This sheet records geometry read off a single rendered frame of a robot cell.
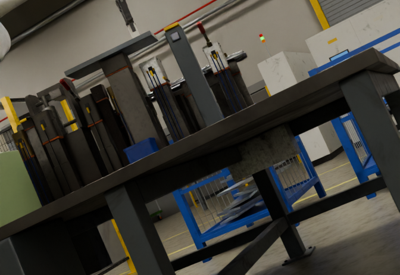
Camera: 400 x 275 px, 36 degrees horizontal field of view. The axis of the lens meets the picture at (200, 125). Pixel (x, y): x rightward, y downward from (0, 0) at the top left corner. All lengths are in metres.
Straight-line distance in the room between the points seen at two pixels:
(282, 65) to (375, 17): 1.69
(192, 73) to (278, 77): 8.18
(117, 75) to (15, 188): 0.57
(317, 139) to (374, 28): 2.03
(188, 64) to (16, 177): 0.75
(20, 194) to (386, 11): 8.65
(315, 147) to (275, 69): 1.49
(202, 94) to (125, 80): 0.30
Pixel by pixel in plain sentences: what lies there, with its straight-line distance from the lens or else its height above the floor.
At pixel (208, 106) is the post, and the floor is 0.81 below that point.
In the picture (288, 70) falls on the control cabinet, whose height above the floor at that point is 1.66.
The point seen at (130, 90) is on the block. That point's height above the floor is 1.00.
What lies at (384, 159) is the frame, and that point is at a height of 0.43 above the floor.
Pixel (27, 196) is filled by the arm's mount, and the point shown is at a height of 0.77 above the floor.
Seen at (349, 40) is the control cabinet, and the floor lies 1.67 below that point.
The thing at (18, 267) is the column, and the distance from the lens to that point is 2.04.
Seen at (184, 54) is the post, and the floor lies 1.03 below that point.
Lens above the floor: 0.57
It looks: 5 degrees up
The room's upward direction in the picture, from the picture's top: 24 degrees counter-clockwise
